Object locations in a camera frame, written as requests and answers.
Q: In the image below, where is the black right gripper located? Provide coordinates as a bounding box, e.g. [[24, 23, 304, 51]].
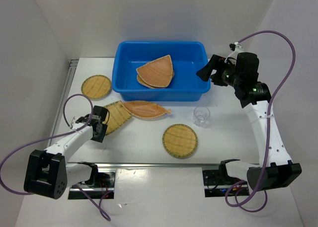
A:
[[196, 54, 242, 87]]

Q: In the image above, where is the fan-shaped bamboo tray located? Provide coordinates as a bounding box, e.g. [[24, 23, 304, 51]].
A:
[[103, 100, 132, 136]]

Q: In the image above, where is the orange fish-shaped woven dish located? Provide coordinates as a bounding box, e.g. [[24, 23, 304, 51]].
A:
[[122, 100, 171, 119]]

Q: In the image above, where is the orange square woven plate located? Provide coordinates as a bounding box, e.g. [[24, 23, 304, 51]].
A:
[[137, 71, 174, 88]]

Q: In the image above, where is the orange fan-shaped woven plate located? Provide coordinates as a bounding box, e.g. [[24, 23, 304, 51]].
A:
[[136, 55, 174, 88]]

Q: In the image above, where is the round green-rimmed bamboo plate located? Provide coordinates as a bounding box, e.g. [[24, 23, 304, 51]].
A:
[[161, 124, 198, 159]]

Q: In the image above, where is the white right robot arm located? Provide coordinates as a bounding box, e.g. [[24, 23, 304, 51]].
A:
[[196, 52, 302, 191]]

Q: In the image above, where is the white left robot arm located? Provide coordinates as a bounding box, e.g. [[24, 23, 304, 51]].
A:
[[24, 106, 109, 199]]

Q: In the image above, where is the blue plastic bin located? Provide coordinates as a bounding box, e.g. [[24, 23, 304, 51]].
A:
[[112, 41, 211, 102]]

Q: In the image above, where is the clear plastic cup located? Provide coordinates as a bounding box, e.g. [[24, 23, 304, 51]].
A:
[[193, 107, 210, 127]]

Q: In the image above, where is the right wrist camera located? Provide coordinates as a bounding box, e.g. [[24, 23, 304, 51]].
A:
[[229, 42, 244, 56]]

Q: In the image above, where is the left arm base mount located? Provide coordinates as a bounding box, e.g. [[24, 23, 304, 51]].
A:
[[68, 171, 116, 200]]

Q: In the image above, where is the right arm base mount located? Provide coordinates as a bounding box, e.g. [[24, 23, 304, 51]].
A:
[[202, 169, 249, 198]]

